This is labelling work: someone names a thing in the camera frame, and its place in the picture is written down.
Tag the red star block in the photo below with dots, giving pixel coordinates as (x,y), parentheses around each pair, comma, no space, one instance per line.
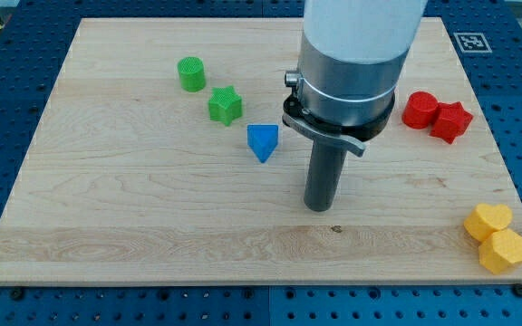
(452,121)

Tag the light wooden board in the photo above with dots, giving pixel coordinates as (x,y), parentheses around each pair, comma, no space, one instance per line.
(128,182)

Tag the yellow hexagon block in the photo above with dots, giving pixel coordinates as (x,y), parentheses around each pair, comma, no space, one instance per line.
(501,251)

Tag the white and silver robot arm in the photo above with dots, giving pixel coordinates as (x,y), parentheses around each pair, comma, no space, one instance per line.
(349,64)

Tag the green star block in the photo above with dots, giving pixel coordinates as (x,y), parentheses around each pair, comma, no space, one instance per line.
(225,105)

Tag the yellow heart block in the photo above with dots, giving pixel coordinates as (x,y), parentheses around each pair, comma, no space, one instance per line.
(485,219)

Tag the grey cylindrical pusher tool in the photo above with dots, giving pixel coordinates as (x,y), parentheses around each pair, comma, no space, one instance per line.
(325,168)

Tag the red cylinder block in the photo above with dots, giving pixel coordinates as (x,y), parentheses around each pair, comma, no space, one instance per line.
(420,110)

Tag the white fiducial marker tag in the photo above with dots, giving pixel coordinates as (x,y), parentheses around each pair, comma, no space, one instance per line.
(470,42)

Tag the blue triangular block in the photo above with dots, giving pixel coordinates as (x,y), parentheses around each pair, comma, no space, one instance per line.
(262,139)

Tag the green cylinder block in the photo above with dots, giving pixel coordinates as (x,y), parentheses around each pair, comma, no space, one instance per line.
(191,74)

